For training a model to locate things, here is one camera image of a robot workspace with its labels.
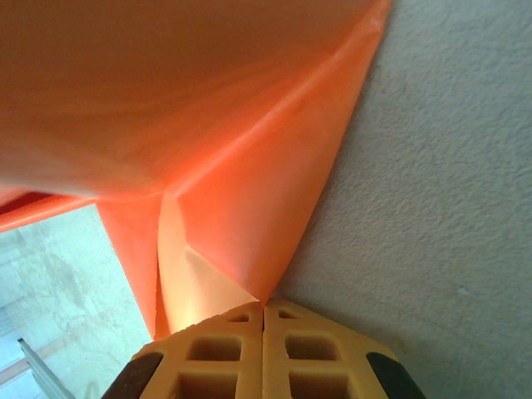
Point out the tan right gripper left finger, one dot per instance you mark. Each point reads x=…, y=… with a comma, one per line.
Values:
x=249, y=357

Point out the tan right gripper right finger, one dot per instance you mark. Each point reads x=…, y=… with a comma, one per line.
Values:
x=278, y=357

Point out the aluminium rail frame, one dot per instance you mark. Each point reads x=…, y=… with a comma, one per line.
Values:
x=41, y=370

